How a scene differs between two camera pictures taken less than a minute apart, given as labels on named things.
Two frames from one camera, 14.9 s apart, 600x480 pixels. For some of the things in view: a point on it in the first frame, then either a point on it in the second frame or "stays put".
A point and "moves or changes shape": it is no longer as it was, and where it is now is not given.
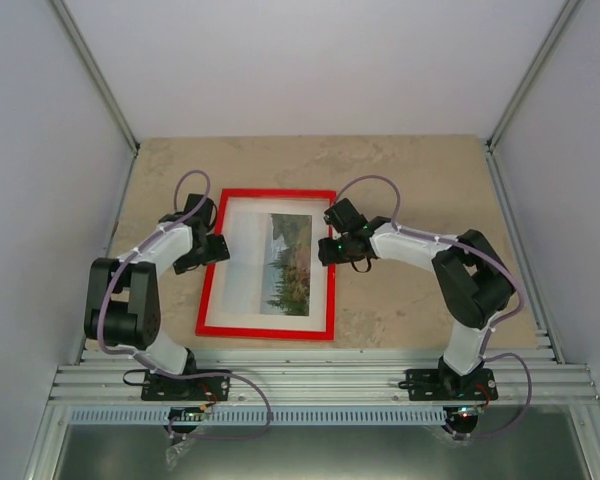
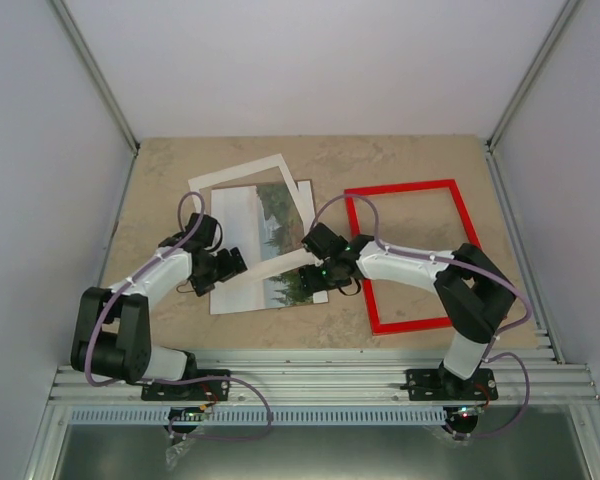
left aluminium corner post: [112, 101] stays put
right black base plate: [444, 385] stays put
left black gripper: [218, 252] → [229, 270]
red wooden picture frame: [232, 331] → [351, 194]
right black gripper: [328, 255] → [312, 283]
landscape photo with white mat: [273, 278] moves or changes shape
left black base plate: [162, 389] stays put
